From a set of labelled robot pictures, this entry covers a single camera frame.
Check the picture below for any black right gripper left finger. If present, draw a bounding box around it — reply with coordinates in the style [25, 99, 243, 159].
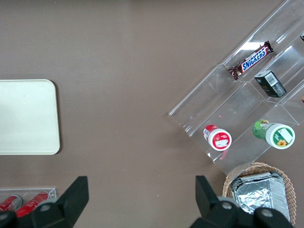
[32, 175, 90, 228]

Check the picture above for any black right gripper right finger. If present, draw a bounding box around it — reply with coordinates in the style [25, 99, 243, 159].
[189, 175, 241, 228]

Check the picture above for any light wicker basket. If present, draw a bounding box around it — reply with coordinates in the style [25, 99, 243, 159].
[221, 161, 296, 227]

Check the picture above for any cream rectangular tray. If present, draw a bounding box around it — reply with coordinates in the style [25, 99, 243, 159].
[0, 79, 61, 156]

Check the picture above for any clear acrylic bottle rack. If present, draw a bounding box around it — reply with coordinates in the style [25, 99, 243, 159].
[0, 187, 57, 208]

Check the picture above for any aluminium foil container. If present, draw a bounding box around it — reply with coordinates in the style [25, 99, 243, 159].
[229, 171, 292, 223]

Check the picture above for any red snack cup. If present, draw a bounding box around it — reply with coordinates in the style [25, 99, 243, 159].
[202, 124, 232, 152]

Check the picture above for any green snack cup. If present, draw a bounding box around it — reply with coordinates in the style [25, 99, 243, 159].
[252, 119, 296, 150]

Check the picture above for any clear acrylic stepped shelf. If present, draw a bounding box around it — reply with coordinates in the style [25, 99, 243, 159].
[168, 0, 304, 176]

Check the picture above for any small black box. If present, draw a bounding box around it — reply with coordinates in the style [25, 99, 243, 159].
[254, 69, 287, 98]

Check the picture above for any Snickers chocolate bar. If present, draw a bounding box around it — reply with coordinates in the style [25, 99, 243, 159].
[228, 40, 274, 81]

